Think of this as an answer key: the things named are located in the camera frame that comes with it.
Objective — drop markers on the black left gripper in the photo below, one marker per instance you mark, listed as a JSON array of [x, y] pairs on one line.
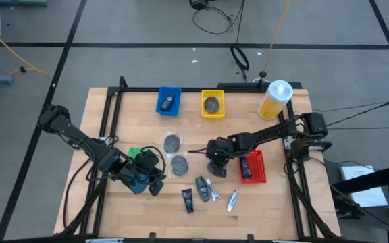
[[145, 165]]

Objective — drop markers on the green plastic basket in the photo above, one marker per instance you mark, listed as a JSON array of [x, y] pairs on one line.
[[133, 152]]

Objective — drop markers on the small white toothpaste tube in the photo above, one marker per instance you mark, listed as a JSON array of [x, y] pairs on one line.
[[232, 200], [213, 190]]

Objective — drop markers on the yellow plastic basket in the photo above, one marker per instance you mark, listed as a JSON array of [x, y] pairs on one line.
[[213, 115]]

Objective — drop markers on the blue plastic basket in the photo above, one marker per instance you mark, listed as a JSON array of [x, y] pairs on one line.
[[159, 109]]

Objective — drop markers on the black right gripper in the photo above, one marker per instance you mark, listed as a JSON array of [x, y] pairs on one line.
[[219, 150]]

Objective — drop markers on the dark blue travel tube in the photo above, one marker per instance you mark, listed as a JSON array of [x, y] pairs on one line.
[[246, 167], [187, 200]]

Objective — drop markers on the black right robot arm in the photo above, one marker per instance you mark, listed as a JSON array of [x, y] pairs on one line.
[[268, 133]]

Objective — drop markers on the red plastic basket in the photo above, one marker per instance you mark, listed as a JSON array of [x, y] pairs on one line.
[[258, 168]]

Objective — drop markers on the white booklet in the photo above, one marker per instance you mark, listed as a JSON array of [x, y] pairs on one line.
[[363, 185]]

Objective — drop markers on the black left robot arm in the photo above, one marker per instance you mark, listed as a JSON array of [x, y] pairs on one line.
[[79, 138]]

